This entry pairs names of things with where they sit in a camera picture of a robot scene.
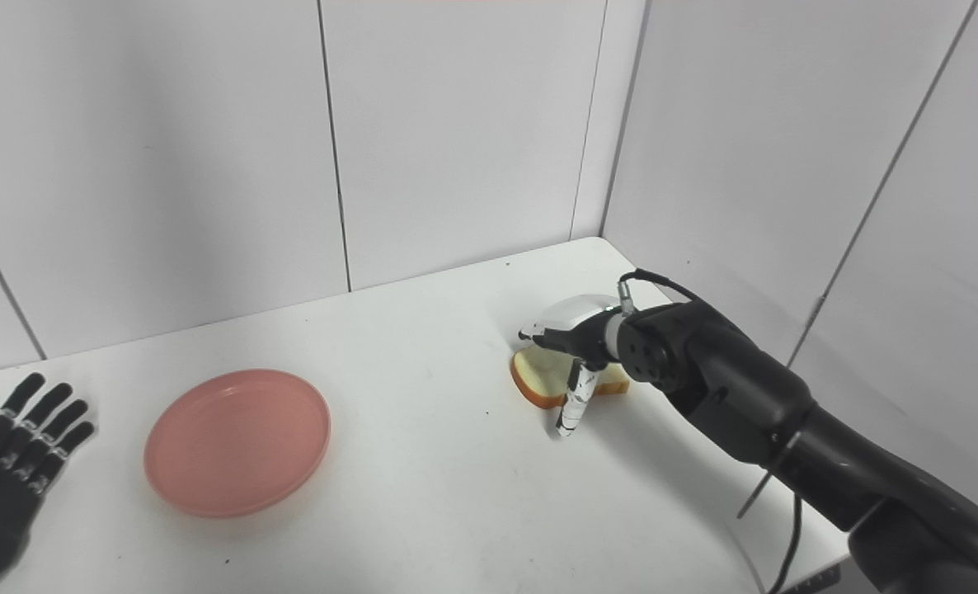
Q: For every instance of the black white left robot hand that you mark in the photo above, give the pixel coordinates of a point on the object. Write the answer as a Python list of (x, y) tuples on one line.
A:
[(2, 495)]

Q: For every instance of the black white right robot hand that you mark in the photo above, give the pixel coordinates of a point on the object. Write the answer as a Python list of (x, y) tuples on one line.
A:
[(580, 326)]

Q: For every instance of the slice of white bread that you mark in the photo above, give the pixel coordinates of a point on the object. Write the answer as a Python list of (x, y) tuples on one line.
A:
[(538, 379)]

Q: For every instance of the pink round plate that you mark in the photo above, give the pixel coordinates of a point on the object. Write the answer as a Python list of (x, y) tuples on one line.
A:
[(237, 441)]

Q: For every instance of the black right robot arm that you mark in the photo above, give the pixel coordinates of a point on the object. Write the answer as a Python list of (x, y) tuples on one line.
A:
[(753, 396)]

